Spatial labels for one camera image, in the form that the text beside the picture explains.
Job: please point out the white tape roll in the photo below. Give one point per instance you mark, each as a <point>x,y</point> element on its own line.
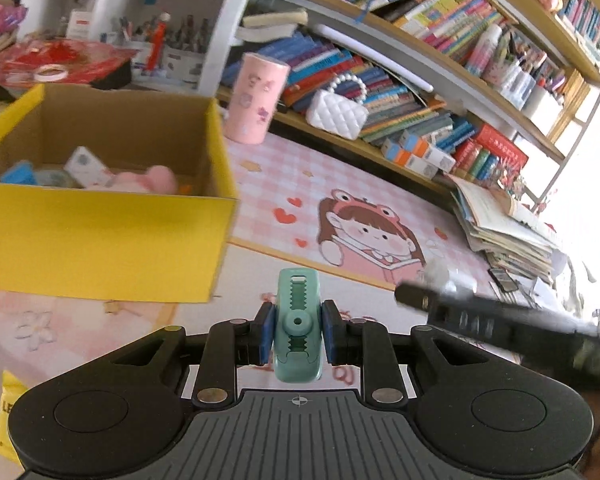
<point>50,72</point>

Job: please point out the loose white paper sheets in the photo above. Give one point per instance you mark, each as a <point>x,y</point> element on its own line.
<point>545,285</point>

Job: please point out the stack of papers and notebooks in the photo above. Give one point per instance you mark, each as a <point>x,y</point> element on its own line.
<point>505,230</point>

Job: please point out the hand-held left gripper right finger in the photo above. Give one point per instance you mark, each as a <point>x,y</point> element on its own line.
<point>332,332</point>

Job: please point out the red paper pile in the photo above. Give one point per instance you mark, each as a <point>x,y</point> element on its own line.
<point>95,57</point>

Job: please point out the red upright dictionary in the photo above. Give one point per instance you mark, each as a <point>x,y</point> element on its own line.
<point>464,156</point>

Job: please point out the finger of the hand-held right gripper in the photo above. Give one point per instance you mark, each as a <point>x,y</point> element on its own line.
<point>412,296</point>

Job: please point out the white carton with red stripe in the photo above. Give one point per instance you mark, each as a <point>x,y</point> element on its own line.
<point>79,25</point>

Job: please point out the row of slim bright books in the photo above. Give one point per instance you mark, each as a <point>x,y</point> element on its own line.
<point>430,10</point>

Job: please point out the yellow plastic packet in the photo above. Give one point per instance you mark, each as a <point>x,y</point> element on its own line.
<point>12,385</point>

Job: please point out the white pink bottle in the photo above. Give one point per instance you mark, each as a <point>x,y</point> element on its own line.
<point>482,50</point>

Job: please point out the pink foil wrapper bunch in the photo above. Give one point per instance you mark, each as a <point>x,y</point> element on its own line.
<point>0,20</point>

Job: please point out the long row of colourful books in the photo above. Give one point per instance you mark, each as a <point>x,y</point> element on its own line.
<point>380,105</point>

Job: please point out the white storage box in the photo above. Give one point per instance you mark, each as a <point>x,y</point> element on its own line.
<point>542,102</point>

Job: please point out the pink checkered printed tablecloth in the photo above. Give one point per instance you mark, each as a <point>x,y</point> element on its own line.
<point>280,180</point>

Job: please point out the white pen holder with pens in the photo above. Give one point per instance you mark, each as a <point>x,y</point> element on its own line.
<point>180,60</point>

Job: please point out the black smartphone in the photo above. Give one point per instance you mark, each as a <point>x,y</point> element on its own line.
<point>502,280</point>

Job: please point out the white flat long panel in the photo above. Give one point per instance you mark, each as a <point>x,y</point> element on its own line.
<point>375,55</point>

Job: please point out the red tassel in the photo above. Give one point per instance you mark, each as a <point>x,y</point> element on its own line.
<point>157,42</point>

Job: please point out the red thick dictionary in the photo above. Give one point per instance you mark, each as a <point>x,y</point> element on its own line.
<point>502,145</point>

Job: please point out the white-framed wooden bookshelf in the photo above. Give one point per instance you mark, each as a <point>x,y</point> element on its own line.
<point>225,35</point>

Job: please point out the colourful glitter ornament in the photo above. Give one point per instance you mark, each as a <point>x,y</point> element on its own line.
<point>510,180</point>

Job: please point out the white small box red label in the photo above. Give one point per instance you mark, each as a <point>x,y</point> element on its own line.
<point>87,167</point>

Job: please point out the clear pen organizer with pens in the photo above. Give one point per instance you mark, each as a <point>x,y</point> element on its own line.
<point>525,70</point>

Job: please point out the pink plush chick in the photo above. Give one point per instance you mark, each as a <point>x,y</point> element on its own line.
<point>161,180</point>

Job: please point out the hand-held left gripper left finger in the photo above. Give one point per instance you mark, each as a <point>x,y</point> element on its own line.
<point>265,332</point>

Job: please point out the yellow cardboard box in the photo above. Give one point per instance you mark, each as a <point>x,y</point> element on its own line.
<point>105,245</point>

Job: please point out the pink cartoon print cylinder cup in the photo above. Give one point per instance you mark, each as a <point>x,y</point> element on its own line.
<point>255,100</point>

